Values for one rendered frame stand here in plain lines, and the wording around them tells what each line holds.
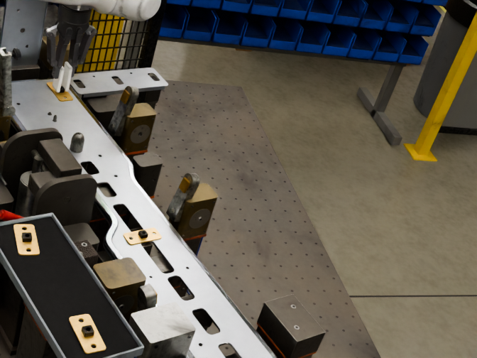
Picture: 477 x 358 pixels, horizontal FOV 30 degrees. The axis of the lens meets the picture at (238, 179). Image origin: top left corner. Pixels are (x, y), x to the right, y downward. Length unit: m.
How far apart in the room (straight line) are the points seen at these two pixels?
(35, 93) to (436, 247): 2.31
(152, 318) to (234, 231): 0.97
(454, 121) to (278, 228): 2.28
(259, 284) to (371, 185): 2.02
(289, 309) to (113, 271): 0.39
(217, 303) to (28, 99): 0.81
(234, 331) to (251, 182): 1.04
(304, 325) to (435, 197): 2.71
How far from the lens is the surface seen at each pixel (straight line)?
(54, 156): 1.86
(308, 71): 5.22
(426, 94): 5.19
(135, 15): 1.94
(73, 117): 2.35
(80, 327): 1.54
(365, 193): 4.32
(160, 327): 1.65
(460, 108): 4.77
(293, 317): 1.89
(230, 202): 2.71
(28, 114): 2.33
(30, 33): 2.48
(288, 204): 2.79
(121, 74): 2.58
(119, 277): 1.77
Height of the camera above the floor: 2.26
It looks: 34 degrees down
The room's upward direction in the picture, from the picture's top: 18 degrees clockwise
